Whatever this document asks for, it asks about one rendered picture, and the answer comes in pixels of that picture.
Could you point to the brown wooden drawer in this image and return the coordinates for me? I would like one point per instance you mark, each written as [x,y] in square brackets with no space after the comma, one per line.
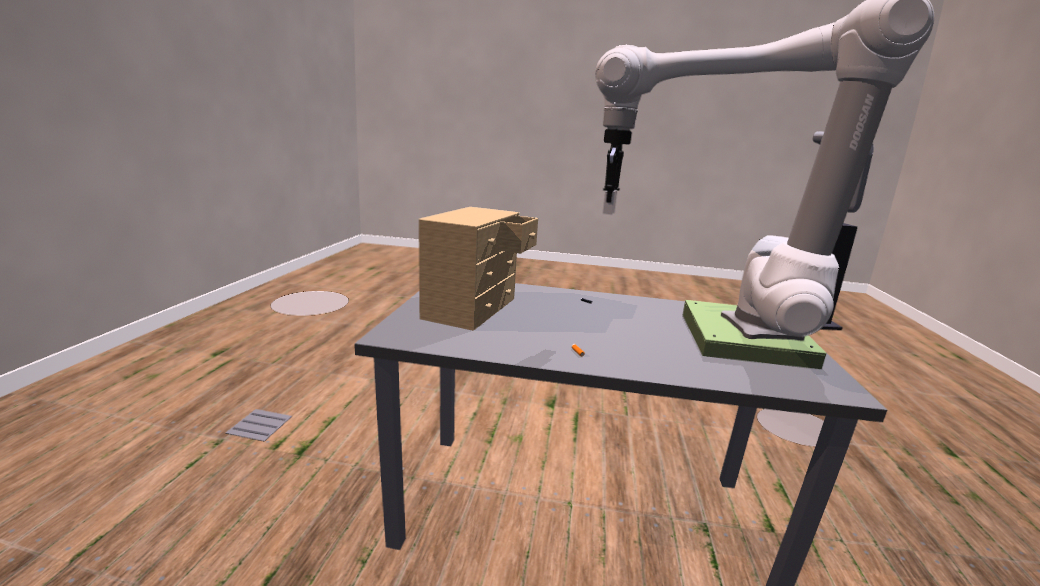
[518,238]
[485,305]
[486,273]
[506,264]
[485,245]
[505,291]

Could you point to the small wooden chest of drawers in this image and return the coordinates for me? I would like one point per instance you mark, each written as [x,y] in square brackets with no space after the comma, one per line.
[447,265]

